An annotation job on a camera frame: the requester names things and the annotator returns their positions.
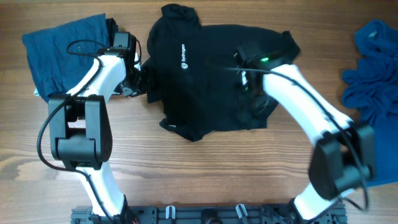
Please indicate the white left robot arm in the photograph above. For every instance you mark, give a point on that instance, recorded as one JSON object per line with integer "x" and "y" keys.
{"x": 81, "y": 137}

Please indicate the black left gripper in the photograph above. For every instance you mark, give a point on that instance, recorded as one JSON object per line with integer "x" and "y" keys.
{"x": 127, "y": 91}

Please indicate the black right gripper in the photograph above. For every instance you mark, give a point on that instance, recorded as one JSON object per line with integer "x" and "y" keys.
{"x": 243, "y": 99}

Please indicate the blue polo shirt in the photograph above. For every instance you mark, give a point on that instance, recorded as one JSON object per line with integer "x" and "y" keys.
{"x": 372, "y": 89}

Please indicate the black polo shirt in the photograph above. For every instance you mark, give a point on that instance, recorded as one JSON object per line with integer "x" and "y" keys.
{"x": 192, "y": 70}

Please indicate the folded dark green garment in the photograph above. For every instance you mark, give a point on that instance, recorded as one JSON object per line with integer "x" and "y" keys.
{"x": 112, "y": 27}

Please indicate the folded blue denim shorts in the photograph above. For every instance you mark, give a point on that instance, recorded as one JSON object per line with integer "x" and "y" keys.
{"x": 53, "y": 69}

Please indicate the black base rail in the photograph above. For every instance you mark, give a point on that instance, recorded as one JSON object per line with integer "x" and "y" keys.
{"x": 267, "y": 213}

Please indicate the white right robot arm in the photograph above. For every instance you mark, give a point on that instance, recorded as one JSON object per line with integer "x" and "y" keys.
{"x": 343, "y": 158}

